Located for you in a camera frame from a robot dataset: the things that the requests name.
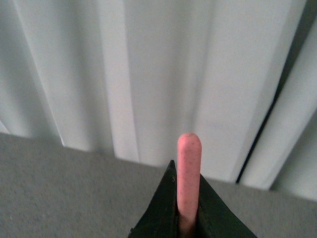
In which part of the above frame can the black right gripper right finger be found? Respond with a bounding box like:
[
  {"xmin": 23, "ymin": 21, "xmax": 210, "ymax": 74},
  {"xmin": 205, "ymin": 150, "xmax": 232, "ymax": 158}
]
[{"xmin": 196, "ymin": 176, "xmax": 256, "ymax": 238}]

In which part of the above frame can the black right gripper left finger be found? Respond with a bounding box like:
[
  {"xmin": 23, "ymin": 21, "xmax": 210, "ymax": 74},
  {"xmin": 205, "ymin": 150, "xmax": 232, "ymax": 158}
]
[{"xmin": 128, "ymin": 160, "xmax": 178, "ymax": 238}]

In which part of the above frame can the pink speckled chopstick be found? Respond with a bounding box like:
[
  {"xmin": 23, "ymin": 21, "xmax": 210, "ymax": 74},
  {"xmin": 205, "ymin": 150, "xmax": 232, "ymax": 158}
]
[{"xmin": 177, "ymin": 133, "xmax": 202, "ymax": 238}]

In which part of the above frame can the white pleated curtain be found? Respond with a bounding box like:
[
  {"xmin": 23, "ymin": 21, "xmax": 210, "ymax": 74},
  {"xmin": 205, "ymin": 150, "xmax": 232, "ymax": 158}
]
[{"xmin": 0, "ymin": 0, "xmax": 317, "ymax": 199}]

